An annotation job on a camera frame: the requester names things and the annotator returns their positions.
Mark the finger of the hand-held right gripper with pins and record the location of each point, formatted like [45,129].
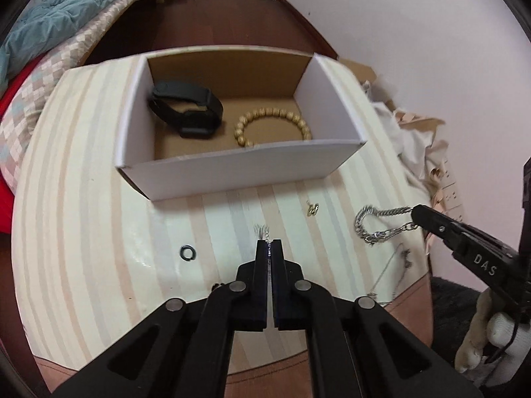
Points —
[456,236]

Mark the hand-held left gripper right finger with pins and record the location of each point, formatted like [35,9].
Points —
[277,265]

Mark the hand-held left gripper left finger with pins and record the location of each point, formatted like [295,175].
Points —
[262,265]

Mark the small silver tassel earring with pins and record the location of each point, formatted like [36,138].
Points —
[260,232]

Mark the white cardboard box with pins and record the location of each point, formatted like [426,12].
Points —
[232,174]

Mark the person's right hand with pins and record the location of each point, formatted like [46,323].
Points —
[504,331]

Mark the beige power strip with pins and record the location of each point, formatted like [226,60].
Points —
[450,190]

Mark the dark grey rug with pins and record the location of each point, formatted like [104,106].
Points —
[452,315]

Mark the brown cardboard sheet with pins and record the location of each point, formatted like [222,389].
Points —
[423,122]

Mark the white crumpled cloth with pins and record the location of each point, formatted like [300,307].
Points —
[398,132]

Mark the black smartwatch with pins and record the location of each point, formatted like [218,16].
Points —
[195,126]

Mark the striped tablecloth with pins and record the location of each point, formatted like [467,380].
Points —
[83,174]

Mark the red cloth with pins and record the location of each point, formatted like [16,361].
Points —
[8,211]

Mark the checked quilt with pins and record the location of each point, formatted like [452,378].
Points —
[41,78]

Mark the teal blanket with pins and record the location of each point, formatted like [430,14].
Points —
[49,12]

